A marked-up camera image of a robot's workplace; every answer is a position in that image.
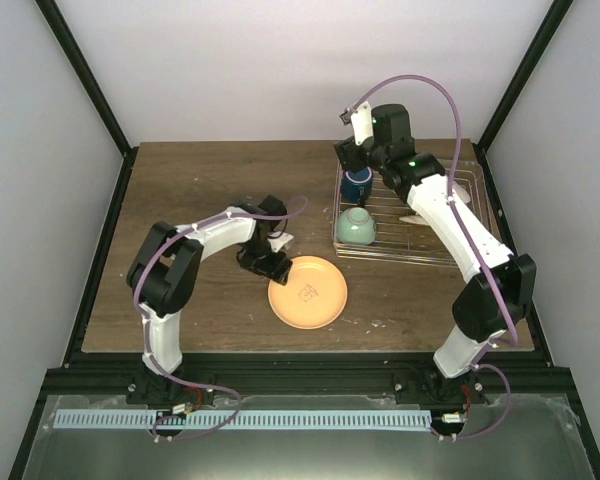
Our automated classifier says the black frame post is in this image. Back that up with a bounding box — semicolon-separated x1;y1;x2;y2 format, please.
477;0;575;151
33;0;133;155

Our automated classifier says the metal wire dish rack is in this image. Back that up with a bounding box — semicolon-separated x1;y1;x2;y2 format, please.
332;160;501;268

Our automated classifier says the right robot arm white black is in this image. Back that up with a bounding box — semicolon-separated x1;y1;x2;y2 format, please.
335;102;536;403

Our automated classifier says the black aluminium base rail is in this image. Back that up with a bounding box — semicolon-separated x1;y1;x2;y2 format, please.
38;352;575;405

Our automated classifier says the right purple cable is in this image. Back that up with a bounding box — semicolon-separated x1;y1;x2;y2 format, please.
349;74;521;441

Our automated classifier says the orange woven-pattern plate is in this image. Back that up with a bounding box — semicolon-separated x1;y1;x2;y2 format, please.
399;214;429;226

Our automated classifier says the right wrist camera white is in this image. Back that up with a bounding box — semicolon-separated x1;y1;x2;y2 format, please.
339;101;373;146

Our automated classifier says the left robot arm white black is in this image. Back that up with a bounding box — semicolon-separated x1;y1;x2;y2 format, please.
126;195;293;404

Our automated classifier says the left black frame post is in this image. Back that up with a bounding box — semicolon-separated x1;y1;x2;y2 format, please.
33;0;133;155

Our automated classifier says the light green ceramic bowl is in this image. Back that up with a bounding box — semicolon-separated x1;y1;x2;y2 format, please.
336;207;377;246

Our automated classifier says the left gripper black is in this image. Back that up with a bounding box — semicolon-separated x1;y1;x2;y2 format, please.
240;238;291;286

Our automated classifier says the floral patterned orange-rim plate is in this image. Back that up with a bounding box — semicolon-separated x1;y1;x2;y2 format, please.
452;183;472;204

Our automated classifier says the purple cable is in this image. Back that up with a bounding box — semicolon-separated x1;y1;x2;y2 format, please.
133;195;310;443
349;74;521;441

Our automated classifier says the right black frame post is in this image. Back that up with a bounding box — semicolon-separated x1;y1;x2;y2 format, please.
477;0;575;151

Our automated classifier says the dark blue mug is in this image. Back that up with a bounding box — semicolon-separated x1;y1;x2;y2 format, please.
340;167;373;207

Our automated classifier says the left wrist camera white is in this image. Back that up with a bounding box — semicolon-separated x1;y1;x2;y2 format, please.
268;233;294;253

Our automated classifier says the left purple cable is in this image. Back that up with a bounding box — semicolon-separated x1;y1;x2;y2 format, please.
133;195;310;443

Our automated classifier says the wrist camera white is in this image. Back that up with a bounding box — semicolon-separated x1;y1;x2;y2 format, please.
268;233;294;253
339;101;373;146

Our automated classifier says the light blue slotted cable duct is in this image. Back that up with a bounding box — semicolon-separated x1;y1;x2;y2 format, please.
53;409;432;432

